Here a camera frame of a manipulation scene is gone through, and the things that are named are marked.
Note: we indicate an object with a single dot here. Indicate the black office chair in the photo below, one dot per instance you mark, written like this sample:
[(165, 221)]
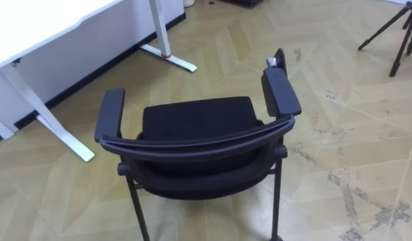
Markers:
[(199, 120)]

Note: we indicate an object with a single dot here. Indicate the white round object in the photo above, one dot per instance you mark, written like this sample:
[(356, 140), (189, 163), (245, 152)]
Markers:
[(188, 2)]

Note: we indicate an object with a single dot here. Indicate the dark flat floor base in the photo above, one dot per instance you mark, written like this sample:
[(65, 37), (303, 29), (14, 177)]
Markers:
[(242, 2)]

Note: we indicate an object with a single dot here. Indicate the white desk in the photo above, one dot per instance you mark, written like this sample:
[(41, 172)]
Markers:
[(31, 26)]

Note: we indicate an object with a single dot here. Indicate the black camera tripod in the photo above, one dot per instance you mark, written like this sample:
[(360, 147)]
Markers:
[(405, 37)]

